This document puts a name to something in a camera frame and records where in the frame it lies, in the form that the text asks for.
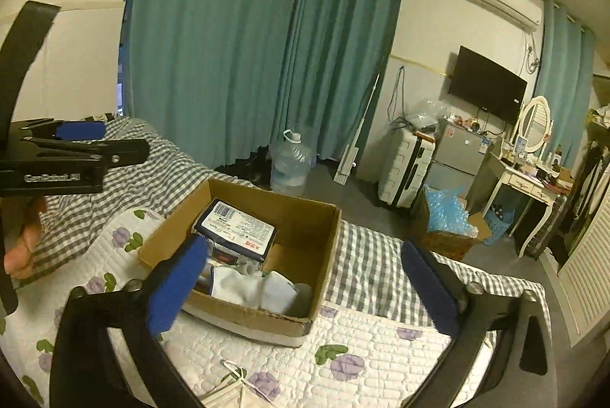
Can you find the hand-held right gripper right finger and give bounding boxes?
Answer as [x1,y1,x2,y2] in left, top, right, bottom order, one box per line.
[401,240,558,408]

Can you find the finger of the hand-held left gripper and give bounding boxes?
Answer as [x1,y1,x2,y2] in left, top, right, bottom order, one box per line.
[0,139,151,168]
[12,118,106,142]

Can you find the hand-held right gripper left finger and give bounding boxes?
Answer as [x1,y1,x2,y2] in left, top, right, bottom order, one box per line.
[49,234,210,408]

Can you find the white sock with blue toe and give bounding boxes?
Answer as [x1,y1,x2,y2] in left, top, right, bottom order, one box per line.
[209,266,297,314]

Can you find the brown cardboard box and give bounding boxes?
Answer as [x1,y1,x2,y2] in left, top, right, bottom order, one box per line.
[138,178,342,348]

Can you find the large dark blue tissue pack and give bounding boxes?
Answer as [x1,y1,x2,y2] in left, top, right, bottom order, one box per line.
[192,197,279,266]

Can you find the person's left hand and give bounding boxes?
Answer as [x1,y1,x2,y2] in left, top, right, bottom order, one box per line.
[4,198,46,280]

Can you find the small cardboard box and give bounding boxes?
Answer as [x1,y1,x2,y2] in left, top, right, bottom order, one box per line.
[419,198,494,261]

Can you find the white quilted floral mat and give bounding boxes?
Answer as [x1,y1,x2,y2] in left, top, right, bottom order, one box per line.
[0,207,496,408]

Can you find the blue bubble wrap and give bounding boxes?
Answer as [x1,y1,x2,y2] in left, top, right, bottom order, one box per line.
[424,185,477,234]

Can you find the blue waste basket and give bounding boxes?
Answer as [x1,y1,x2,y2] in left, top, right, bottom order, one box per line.
[483,203,515,247]

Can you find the white suitcase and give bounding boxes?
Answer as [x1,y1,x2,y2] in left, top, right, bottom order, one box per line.
[378,129,435,206]

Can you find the white face mask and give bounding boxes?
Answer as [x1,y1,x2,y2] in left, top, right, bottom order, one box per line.
[202,359,283,408]

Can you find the dark suitcase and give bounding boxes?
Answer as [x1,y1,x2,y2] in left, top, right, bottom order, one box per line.
[524,194,568,257]

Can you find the white dressing table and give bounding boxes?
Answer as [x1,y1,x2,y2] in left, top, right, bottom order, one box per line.
[491,151,568,259]

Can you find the teal curtain panel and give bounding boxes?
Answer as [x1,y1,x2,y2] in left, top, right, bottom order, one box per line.
[125,0,313,166]
[271,0,409,161]

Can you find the silver small fridge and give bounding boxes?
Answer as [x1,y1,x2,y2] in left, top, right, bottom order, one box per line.
[429,117,496,194]

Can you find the white folding pole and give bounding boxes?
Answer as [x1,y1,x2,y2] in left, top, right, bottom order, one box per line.
[336,72,382,186]

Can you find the white louvered wardrobe door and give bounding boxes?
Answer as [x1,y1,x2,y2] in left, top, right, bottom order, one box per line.
[557,160,610,347]

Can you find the clear water jug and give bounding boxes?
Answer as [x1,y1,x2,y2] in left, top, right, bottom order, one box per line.
[270,129,311,195]

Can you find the clear plastic bag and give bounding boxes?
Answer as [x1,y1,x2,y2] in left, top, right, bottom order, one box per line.
[409,98,451,130]

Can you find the dark hanging clothes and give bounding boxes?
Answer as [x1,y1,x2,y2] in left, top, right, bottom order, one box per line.
[553,103,610,266]

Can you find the white oval vanity mirror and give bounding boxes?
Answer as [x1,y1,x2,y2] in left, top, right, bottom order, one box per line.
[517,96,554,154]

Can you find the narrow teal curtain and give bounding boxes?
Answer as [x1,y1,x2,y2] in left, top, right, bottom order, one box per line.
[534,0,596,152]

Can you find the air conditioner pipe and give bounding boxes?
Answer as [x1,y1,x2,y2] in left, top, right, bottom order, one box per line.
[524,29,544,73]

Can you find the black hanging cable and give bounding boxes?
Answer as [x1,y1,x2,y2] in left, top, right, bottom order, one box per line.
[387,66,411,133]

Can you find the black wall television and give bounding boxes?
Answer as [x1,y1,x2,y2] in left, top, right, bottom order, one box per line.
[447,46,528,127]

